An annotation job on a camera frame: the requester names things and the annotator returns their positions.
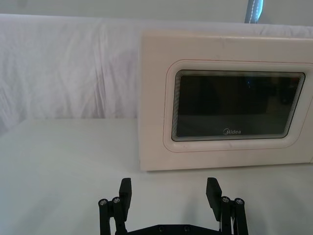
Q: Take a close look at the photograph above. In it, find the white table cloth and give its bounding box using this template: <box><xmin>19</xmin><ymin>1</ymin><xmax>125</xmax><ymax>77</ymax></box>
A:
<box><xmin>0</xmin><ymin>118</ymin><xmax>313</xmax><ymax>235</ymax></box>

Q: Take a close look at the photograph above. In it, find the white curtain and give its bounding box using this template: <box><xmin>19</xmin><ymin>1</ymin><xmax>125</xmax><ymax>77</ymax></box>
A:
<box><xmin>0</xmin><ymin>0</ymin><xmax>313</xmax><ymax>134</ymax></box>

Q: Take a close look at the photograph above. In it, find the cream microwave oven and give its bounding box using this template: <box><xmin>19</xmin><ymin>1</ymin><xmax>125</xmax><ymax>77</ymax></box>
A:
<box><xmin>137</xmin><ymin>29</ymin><xmax>313</xmax><ymax>173</ymax></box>

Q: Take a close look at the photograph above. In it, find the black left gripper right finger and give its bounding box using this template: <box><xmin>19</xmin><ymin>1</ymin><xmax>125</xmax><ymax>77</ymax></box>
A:
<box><xmin>206</xmin><ymin>177</ymin><xmax>249</xmax><ymax>235</ymax></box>

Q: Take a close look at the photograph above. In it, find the grey striped post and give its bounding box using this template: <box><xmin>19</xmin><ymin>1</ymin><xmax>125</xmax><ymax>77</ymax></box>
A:
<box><xmin>244</xmin><ymin>0</ymin><xmax>266</xmax><ymax>25</ymax></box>

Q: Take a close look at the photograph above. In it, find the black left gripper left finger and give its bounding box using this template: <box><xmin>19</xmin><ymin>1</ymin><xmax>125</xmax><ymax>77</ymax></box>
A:
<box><xmin>97</xmin><ymin>178</ymin><xmax>133</xmax><ymax>235</ymax></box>

